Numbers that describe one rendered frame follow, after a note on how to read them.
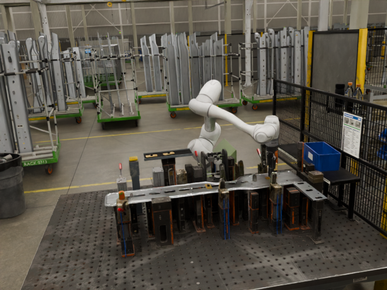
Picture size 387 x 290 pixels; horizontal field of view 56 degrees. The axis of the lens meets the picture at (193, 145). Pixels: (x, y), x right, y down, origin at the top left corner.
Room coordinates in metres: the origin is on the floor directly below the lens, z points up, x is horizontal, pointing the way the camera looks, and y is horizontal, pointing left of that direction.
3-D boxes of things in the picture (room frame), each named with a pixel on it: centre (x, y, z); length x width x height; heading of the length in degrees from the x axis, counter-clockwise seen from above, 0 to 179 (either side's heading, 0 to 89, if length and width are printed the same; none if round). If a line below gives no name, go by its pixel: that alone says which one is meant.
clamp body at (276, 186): (2.21, -0.53, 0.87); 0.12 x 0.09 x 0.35; 11
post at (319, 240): (2.08, -0.77, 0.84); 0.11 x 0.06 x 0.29; 11
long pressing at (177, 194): (2.33, -0.07, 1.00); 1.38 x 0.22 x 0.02; 101
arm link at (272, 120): (2.41, -0.54, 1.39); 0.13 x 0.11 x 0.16; 151
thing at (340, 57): (4.58, -1.79, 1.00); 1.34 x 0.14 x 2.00; 9
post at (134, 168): (2.57, 0.45, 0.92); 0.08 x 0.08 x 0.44; 11
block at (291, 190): (2.25, -0.65, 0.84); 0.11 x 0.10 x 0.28; 11
